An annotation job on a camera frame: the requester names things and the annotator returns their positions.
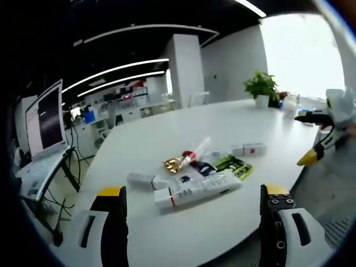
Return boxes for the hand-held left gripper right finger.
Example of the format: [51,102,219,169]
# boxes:
[259,183,336,267]

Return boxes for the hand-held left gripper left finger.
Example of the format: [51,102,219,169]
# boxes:
[73,185,130,267]

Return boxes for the small white skincare tube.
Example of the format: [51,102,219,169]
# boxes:
[127,172,168,191]

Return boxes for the white skincare bottle red mark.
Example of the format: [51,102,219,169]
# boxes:
[231,142,267,157]

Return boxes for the green black skincare sachet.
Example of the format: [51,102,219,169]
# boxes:
[213,154,255,181]

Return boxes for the gold foil item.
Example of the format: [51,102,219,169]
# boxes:
[162,156,185,175]

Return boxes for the large white skincare tube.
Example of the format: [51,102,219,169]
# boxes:
[154,172,243,210]

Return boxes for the white skincare sachet dark print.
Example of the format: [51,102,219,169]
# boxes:
[177,171,202,185]

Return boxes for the clear skincare tube red cap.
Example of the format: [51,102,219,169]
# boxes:
[181,136,212,168]

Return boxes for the blue storage bin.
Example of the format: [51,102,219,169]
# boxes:
[83,109,97,125]

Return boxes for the potted green plant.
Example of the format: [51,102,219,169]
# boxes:
[243,70,280,110]

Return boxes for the white office chair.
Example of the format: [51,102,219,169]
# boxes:
[93,118,112,150]

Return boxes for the open white laptop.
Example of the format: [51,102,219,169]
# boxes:
[15,79,72,201]

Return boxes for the black cables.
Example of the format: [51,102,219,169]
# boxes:
[41,144,91,248]

